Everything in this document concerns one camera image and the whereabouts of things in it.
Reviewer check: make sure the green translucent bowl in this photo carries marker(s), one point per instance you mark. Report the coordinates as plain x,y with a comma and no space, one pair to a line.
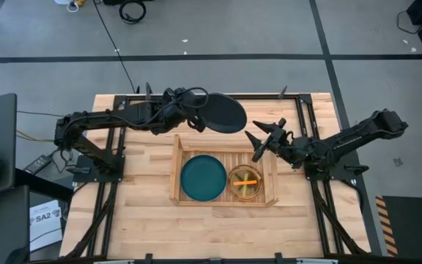
234,191

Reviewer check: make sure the black aluminium table frame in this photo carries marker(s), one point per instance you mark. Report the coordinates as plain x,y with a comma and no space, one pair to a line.
262,97

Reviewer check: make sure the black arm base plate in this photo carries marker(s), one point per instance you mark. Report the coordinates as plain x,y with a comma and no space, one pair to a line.
350,161
86,172

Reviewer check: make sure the black power adapter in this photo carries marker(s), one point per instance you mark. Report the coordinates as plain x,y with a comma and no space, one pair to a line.
38,164

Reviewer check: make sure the wooden bamboo plate shelf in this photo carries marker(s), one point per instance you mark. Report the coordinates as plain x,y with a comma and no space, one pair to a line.
174,168

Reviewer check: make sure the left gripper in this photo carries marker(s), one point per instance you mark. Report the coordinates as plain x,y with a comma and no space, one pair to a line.
180,108

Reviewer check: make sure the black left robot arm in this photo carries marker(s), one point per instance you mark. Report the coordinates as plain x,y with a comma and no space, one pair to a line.
115,119

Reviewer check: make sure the dark grey plate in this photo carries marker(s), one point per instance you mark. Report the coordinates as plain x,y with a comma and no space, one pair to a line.
225,113

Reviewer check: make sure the white paper sheet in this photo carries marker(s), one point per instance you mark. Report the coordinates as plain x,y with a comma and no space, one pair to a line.
46,227

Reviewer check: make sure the black yellow hazard mat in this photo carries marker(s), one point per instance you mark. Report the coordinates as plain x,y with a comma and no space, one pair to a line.
412,223

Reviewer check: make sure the teal plate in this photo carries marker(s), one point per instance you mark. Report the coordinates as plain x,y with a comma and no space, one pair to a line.
203,177

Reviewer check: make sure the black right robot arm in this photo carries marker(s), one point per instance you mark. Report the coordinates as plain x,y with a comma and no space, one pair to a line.
361,132

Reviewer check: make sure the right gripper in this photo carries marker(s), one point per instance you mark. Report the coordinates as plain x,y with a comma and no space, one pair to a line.
288,146

